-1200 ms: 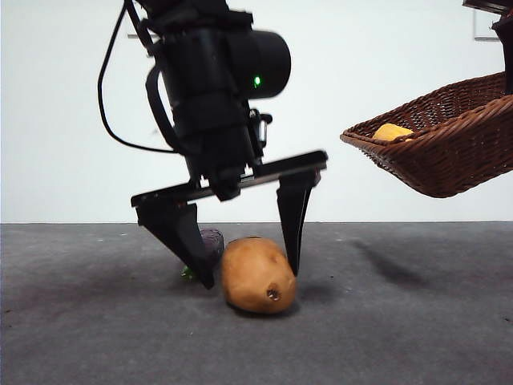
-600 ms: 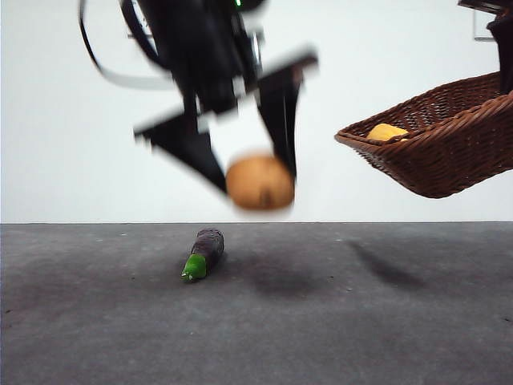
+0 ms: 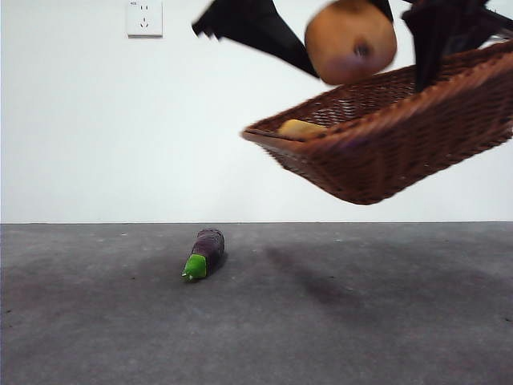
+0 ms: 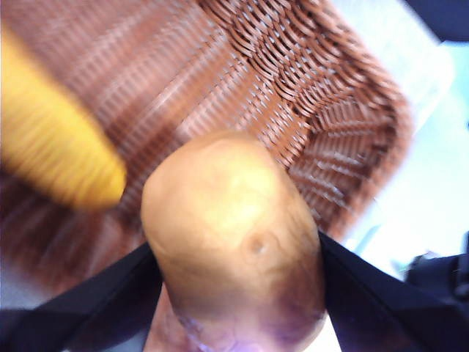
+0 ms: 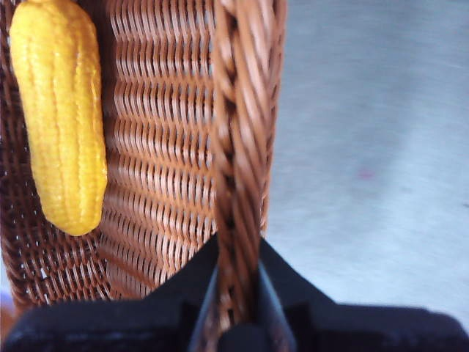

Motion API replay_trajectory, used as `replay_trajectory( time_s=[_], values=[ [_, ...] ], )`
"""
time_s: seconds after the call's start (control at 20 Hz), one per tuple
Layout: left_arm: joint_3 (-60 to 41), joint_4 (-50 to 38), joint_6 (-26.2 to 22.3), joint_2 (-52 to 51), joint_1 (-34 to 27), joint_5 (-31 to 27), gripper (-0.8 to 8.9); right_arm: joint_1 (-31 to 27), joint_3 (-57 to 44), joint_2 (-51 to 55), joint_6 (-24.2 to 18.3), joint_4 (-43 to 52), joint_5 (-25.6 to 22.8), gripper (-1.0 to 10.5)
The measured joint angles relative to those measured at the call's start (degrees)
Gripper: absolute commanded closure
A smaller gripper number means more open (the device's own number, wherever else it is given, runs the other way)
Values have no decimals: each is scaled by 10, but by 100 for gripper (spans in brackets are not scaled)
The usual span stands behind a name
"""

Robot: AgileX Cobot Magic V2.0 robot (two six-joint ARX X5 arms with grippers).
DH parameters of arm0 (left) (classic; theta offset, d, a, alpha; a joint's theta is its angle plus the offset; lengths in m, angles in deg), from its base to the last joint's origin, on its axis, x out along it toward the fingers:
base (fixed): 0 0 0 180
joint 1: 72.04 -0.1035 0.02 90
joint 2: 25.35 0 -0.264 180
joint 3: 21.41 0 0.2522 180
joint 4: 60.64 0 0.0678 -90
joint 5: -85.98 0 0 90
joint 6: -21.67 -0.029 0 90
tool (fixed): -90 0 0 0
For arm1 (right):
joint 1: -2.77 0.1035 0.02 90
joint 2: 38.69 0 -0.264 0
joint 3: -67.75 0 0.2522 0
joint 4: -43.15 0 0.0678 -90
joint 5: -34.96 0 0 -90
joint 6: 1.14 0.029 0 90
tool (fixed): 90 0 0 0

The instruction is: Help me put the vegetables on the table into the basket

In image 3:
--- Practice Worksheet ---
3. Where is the white wall socket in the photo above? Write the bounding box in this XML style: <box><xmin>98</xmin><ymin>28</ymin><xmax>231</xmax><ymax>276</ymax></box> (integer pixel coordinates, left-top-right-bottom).
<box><xmin>127</xmin><ymin>0</ymin><xmax>164</xmax><ymax>39</ymax></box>

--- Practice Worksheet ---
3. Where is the brown potato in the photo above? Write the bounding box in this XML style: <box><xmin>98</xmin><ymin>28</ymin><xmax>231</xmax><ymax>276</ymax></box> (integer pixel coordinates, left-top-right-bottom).
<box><xmin>304</xmin><ymin>0</ymin><xmax>398</xmax><ymax>86</ymax></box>

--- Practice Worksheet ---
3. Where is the brown wicker basket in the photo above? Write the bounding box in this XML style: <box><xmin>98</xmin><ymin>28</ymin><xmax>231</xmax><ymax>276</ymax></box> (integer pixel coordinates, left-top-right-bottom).
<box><xmin>241</xmin><ymin>39</ymin><xmax>513</xmax><ymax>206</ymax></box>

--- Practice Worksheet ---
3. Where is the yellow corn cob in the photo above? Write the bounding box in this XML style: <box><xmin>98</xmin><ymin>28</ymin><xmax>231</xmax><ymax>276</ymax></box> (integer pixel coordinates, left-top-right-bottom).
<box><xmin>278</xmin><ymin>119</ymin><xmax>328</xmax><ymax>140</ymax></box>

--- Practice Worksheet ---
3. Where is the purple eggplant with green stem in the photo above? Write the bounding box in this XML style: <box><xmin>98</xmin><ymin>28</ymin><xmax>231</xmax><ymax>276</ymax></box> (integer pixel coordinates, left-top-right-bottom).
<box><xmin>180</xmin><ymin>228</ymin><xmax>225</xmax><ymax>284</ymax></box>

